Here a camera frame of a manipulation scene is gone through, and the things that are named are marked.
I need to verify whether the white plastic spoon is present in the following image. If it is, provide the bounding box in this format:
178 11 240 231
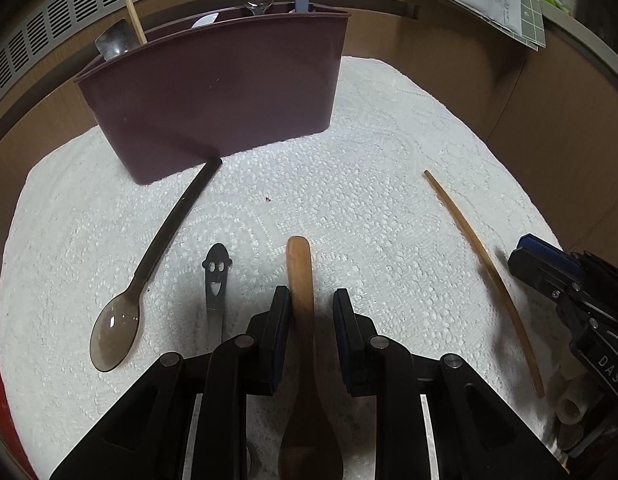
192 13 219 28

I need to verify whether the gloved right hand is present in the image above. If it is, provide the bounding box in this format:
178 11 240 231
552 359 604 452

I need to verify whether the grey metal spatula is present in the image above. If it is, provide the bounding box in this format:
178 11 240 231
95 18 140 62

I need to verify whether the smoky spoon with black handle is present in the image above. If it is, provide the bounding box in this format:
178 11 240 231
88 157 222 373

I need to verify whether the wooden spoon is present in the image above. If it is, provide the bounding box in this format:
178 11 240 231
278 235 344 479

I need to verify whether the wooden chopstick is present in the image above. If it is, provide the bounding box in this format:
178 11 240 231
423 170 546 399
124 0 147 46

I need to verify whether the purple plastic utensil holder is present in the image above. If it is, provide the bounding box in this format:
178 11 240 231
76 2 349 184

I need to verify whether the black smiley-handle spoon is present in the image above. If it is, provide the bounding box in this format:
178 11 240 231
202 243 233 351

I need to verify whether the white lace table cloth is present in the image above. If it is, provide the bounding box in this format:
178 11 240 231
0 58 554 479

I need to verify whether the red floor mat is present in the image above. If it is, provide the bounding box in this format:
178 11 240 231
0 374 36 479

